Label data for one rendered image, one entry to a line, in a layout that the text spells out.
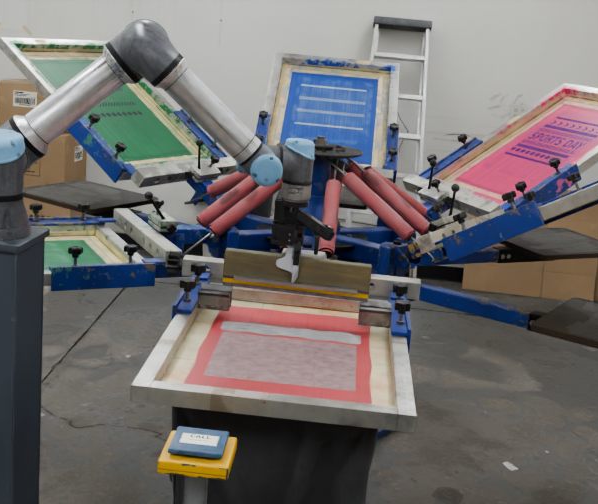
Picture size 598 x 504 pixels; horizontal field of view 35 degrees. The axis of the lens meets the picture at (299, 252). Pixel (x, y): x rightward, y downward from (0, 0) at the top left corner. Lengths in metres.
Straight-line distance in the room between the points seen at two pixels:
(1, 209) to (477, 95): 4.75
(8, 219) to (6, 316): 0.22
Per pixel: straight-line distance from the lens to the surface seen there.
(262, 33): 6.55
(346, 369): 2.24
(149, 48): 2.19
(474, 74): 6.57
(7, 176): 2.22
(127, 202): 3.89
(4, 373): 2.31
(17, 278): 2.23
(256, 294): 2.66
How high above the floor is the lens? 1.76
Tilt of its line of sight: 14 degrees down
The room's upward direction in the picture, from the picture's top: 5 degrees clockwise
